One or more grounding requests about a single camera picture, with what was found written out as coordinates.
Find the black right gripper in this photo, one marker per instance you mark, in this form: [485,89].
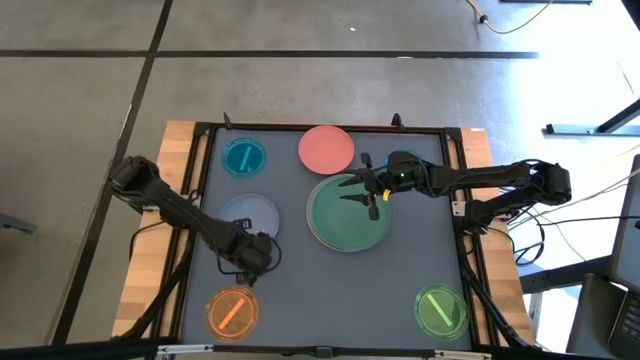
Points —
[407,180]

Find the grey desk leg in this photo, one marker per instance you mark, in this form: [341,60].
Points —
[560,277]

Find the light blue plastic plate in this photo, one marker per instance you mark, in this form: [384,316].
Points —
[250,210]

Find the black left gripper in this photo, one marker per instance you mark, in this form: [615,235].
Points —
[255,252]

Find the black frame clamp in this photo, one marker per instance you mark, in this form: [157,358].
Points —
[397,120]
[227,121]

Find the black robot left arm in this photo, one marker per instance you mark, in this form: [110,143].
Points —
[175,207]

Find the white mounting plate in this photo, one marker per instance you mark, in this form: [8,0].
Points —
[458,208]

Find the small black table-level camera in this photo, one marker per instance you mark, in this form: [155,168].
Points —
[324,351]

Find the black keyboard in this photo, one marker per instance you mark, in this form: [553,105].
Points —
[630,325]

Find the orange transparent small plate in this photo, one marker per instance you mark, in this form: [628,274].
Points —
[220,320]

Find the wooden table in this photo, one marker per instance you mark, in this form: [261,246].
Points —
[170,150]

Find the black floor stand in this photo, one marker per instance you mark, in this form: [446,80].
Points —
[575,130]

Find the grey table mat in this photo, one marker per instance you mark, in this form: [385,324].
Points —
[300,300]

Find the pink plastic plate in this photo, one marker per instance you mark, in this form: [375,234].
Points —
[325,150]

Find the large grey plate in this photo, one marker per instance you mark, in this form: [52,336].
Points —
[308,212]

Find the teal transparent small plate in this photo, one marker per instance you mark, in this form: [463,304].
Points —
[234,162]

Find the black aluminium table frame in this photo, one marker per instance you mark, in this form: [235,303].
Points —
[330,128]

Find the grey furniture foot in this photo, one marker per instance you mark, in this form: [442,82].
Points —
[17,224]

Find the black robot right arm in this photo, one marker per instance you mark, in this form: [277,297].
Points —
[475,175]

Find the grey monitor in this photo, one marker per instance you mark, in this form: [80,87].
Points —
[630,240]

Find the large dark green plate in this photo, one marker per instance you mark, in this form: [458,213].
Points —
[345,225]

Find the green transparent small plate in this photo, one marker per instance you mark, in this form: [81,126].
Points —
[450,320]

